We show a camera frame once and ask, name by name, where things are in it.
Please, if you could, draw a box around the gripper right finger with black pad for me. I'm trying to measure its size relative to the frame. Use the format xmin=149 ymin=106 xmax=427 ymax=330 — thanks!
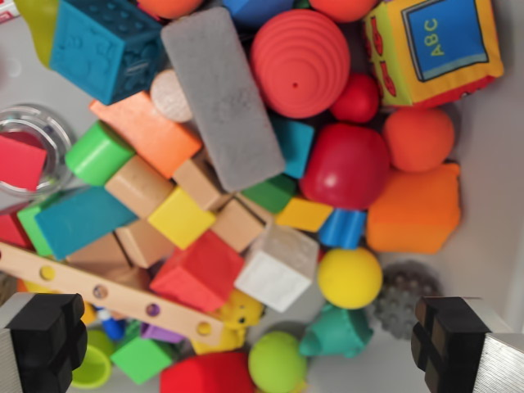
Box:
xmin=410 ymin=296 xmax=524 ymax=393

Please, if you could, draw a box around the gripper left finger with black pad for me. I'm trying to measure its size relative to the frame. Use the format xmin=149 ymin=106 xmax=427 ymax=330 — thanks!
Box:
xmin=0 ymin=291 xmax=88 ymax=393

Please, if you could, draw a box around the light grey plastic bin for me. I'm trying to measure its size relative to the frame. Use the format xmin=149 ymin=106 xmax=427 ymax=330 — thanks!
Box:
xmin=0 ymin=0 xmax=524 ymax=393

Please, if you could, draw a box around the red soft object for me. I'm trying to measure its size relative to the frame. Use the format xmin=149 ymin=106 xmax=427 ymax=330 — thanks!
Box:
xmin=159 ymin=352 xmax=255 ymax=393

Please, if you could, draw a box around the blue soft object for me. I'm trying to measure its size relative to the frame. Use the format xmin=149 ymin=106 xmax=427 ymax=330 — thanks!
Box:
xmin=222 ymin=0 xmax=296 ymax=29

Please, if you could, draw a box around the lime green cup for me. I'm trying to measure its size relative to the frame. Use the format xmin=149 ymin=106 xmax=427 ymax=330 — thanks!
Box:
xmin=70 ymin=328 xmax=116 ymax=391

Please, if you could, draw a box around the small blue plastic piece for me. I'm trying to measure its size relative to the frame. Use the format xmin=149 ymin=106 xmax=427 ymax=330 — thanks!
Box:
xmin=95 ymin=305 xmax=127 ymax=341

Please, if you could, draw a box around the grey knobby ball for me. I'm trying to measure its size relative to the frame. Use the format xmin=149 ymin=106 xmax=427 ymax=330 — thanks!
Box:
xmin=373 ymin=260 xmax=444 ymax=341

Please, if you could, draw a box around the wooden strip with holes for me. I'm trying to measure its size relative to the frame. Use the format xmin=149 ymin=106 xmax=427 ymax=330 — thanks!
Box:
xmin=0 ymin=240 xmax=226 ymax=348

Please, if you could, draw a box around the bright green cube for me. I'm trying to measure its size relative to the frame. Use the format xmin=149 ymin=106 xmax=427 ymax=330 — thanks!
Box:
xmin=110 ymin=337 xmax=176 ymax=386

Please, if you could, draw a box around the natural wood block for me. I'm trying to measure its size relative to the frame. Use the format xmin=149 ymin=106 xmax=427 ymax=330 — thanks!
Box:
xmin=210 ymin=197 xmax=274 ymax=254
xmin=65 ymin=233 xmax=133 ymax=268
xmin=172 ymin=156 xmax=233 ymax=213
xmin=104 ymin=156 xmax=176 ymax=219
xmin=115 ymin=218 xmax=178 ymax=270

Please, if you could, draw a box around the teal rubber animal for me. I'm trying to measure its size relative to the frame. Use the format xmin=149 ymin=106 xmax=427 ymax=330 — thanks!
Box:
xmin=298 ymin=304 xmax=375 ymax=360

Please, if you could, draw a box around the dark red wooden block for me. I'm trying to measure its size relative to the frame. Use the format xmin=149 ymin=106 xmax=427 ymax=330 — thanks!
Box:
xmin=0 ymin=211 xmax=34 ymax=251

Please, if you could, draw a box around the light green wooden block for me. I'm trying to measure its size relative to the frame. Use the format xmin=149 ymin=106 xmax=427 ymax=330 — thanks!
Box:
xmin=16 ymin=201 xmax=55 ymax=258

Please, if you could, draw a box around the purple plastic piece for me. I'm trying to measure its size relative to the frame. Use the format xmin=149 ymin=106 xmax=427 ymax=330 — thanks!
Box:
xmin=140 ymin=323 xmax=186 ymax=345

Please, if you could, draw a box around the yellow ball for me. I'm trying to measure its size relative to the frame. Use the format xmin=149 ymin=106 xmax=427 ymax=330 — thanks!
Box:
xmin=316 ymin=246 xmax=384 ymax=310

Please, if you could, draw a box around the large teal wooden block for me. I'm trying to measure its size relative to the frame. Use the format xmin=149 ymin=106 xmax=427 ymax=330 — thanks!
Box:
xmin=34 ymin=186 xmax=141 ymax=262

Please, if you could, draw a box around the orange soft cube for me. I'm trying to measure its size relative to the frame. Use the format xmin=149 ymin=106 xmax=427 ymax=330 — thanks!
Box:
xmin=365 ymin=162 xmax=463 ymax=255

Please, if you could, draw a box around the lime green ball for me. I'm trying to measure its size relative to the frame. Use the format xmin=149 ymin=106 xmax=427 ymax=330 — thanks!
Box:
xmin=247 ymin=331 xmax=309 ymax=393

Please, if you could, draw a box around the red wooden cube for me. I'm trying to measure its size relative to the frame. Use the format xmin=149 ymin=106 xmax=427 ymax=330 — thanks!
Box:
xmin=0 ymin=133 xmax=48 ymax=193

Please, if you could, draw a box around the yellow wooden cube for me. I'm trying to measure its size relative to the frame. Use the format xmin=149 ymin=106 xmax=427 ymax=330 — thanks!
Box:
xmin=147 ymin=187 xmax=217 ymax=251

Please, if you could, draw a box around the green wooden cylinder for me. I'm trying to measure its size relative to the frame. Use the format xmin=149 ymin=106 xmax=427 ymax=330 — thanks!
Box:
xmin=64 ymin=120 xmax=137 ymax=187

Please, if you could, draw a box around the white wooden cube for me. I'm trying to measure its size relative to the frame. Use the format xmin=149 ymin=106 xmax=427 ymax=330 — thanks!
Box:
xmin=233 ymin=224 xmax=321 ymax=314

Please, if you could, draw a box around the yellow-orange flat block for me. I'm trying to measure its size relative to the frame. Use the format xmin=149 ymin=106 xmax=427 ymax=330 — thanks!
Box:
xmin=274 ymin=196 xmax=335 ymax=234

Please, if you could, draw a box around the yellow rubber animal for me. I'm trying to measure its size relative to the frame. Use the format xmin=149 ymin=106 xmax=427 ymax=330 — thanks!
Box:
xmin=191 ymin=287 xmax=266 ymax=356

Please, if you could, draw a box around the red toy apple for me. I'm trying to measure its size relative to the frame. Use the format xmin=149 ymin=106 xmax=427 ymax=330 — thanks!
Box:
xmin=298 ymin=122 xmax=391 ymax=211

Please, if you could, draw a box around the orange-red toy fruit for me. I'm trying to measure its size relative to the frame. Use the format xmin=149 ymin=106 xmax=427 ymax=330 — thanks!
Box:
xmin=382 ymin=106 xmax=456 ymax=173

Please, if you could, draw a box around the orange wooden block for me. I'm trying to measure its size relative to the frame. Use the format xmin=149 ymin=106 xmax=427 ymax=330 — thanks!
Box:
xmin=88 ymin=90 xmax=204 ymax=180

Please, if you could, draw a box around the dark green wooden block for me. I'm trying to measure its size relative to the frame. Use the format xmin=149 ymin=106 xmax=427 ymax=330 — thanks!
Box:
xmin=241 ymin=174 xmax=298 ymax=215

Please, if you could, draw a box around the small teal wooden block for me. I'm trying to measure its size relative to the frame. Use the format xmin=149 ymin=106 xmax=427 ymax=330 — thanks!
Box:
xmin=269 ymin=115 xmax=316 ymax=180

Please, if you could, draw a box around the small red ball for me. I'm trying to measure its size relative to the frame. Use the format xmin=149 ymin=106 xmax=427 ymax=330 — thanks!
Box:
xmin=329 ymin=73 xmax=382 ymax=124

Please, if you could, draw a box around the fabric ABC cube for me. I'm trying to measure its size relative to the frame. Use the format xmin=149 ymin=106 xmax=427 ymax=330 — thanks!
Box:
xmin=362 ymin=0 xmax=506 ymax=110

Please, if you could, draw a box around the teal embossed rubber cube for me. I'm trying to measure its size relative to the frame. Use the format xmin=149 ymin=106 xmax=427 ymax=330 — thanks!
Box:
xmin=48 ymin=0 xmax=169 ymax=106

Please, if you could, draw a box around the grey foam block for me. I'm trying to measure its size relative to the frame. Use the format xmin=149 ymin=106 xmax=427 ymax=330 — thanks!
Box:
xmin=160 ymin=6 xmax=287 ymax=194

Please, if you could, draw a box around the olive green toy pear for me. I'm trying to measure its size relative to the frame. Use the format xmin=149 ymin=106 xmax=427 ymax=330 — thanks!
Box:
xmin=23 ymin=0 xmax=61 ymax=70

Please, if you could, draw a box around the red ribbed rubber ball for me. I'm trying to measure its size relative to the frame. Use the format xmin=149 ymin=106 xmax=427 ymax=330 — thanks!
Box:
xmin=250 ymin=8 xmax=352 ymax=120

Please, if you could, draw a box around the clear plastic ring rattle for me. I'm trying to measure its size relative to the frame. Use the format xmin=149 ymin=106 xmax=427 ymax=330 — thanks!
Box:
xmin=0 ymin=104 xmax=78 ymax=201

